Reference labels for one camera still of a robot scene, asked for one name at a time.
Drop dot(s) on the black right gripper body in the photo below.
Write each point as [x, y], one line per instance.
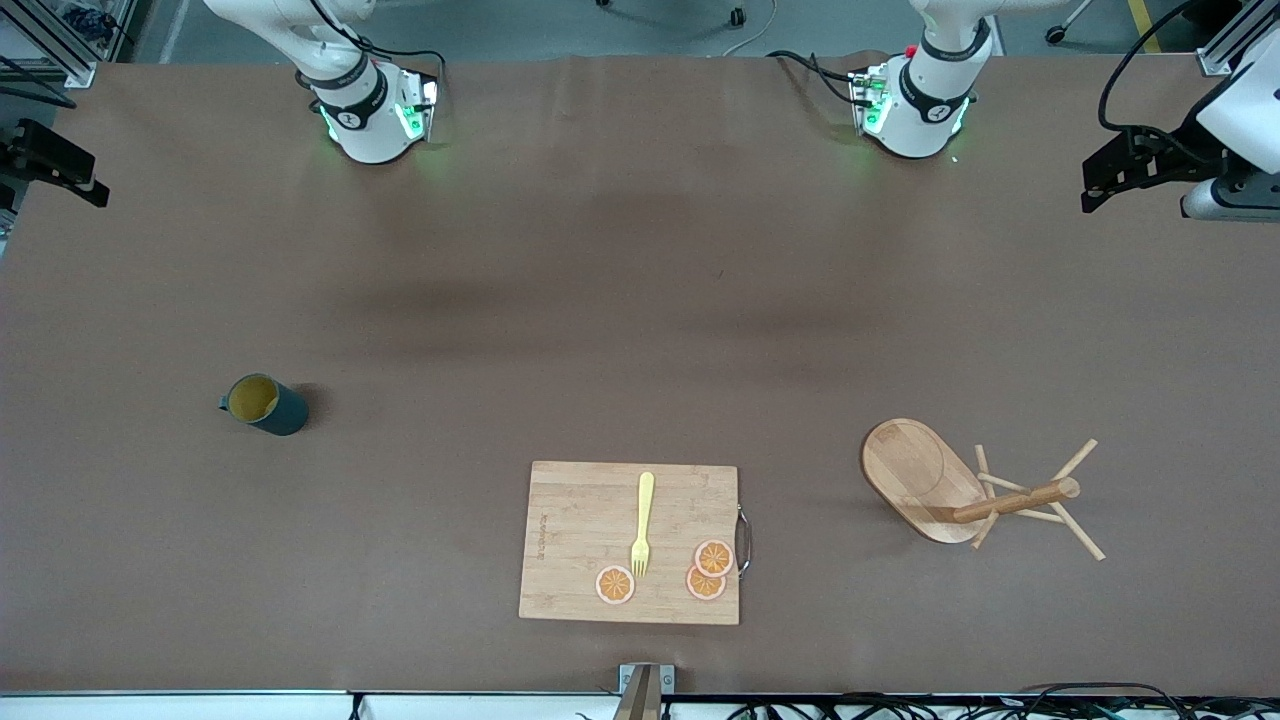
[27, 150]

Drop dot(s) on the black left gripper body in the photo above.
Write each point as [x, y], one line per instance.
[1178, 152]

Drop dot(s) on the teal mug with yellow inside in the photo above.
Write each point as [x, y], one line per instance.
[285, 412]

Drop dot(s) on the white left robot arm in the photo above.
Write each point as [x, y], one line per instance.
[925, 120]

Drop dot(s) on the wooden mug tree rack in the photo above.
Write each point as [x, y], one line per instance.
[910, 470]

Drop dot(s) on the grey chair leg with caster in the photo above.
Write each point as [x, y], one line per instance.
[1056, 36]

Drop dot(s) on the orange slice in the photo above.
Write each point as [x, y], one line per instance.
[615, 585]
[700, 590]
[714, 556]

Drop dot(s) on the yellow plastic fork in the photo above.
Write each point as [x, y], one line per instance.
[645, 500]

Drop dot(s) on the aluminium frame profile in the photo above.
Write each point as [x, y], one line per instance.
[1225, 55]
[60, 45]

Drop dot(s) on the metal table edge bracket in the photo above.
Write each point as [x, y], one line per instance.
[645, 690]

